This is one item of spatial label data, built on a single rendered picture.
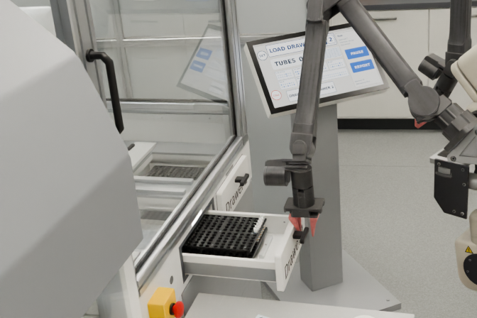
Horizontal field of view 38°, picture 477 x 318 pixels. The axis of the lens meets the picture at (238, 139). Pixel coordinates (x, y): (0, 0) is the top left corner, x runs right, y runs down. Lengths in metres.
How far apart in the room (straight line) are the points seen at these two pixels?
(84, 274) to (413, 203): 3.22
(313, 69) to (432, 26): 2.87
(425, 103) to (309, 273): 1.53
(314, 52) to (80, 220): 1.13
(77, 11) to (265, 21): 2.15
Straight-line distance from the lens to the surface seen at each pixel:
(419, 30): 4.68
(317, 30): 1.87
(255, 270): 1.82
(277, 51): 2.71
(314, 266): 3.11
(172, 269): 1.81
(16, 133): 0.80
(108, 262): 0.92
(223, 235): 1.93
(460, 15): 2.20
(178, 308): 1.69
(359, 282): 3.23
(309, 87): 1.84
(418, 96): 1.77
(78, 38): 1.34
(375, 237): 3.64
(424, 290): 3.27
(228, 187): 2.15
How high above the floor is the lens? 1.86
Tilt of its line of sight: 22 degrees down
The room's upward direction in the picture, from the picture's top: 5 degrees counter-clockwise
